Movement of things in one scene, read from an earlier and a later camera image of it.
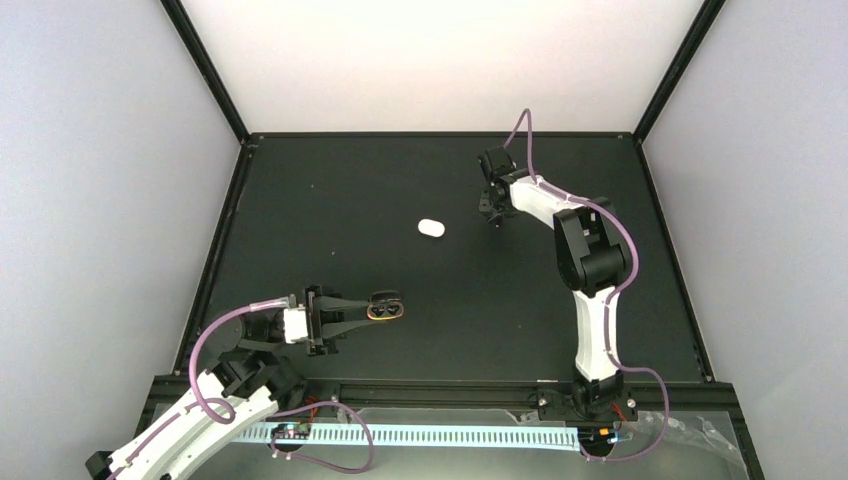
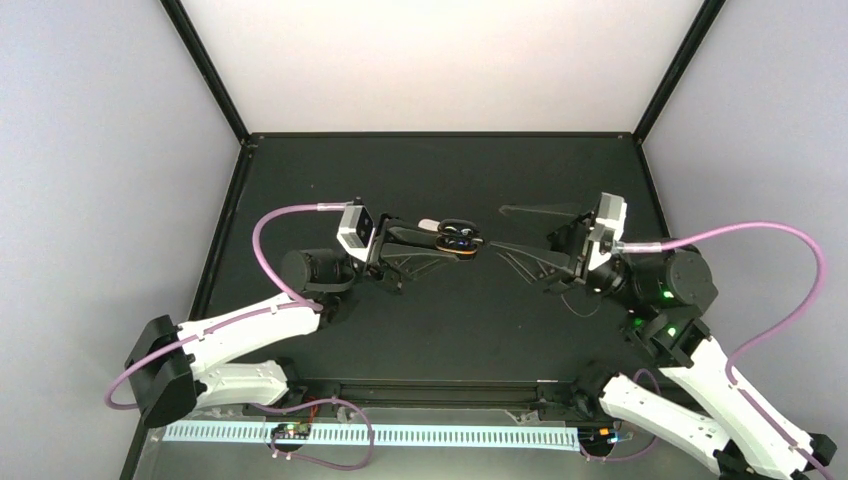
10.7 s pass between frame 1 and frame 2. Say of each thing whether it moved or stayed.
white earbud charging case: stayed
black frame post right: stayed
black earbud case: moved
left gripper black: moved
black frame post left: stayed
